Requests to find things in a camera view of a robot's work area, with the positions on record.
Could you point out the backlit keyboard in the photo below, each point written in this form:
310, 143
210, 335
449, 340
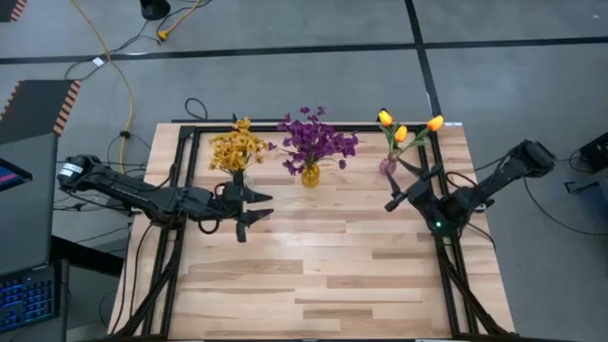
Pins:
26, 299

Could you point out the white floor tag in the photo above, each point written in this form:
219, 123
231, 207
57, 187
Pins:
99, 62

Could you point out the small hazard-striped black mat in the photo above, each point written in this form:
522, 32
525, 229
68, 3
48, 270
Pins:
9, 8

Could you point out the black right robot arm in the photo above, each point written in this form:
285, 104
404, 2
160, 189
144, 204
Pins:
499, 178

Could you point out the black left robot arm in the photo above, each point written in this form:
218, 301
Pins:
123, 190

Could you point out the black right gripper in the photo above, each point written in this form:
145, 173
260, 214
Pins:
420, 195

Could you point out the black aluminium table frame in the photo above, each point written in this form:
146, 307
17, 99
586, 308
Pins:
304, 128

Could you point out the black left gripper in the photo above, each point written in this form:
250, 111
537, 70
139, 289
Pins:
230, 204

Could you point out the large hazard-striped black mat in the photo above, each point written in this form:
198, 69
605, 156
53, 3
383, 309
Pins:
33, 109

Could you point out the black floor equipment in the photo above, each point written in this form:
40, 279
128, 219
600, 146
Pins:
596, 152

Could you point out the yellow glass vase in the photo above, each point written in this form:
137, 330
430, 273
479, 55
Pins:
310, 176

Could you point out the grey side desk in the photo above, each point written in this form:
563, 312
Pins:
28, 228

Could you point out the orange artificial tulip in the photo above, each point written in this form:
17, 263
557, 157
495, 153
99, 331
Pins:
401, 134
435, 123

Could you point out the yellow artificial tulip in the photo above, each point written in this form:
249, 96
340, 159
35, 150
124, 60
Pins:
385, 118

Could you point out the small lit screen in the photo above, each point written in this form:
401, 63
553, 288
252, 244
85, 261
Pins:
12, 175

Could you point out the pink glass vase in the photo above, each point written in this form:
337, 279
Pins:
387, 167

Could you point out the black round stand base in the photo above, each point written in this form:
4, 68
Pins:
155, 8

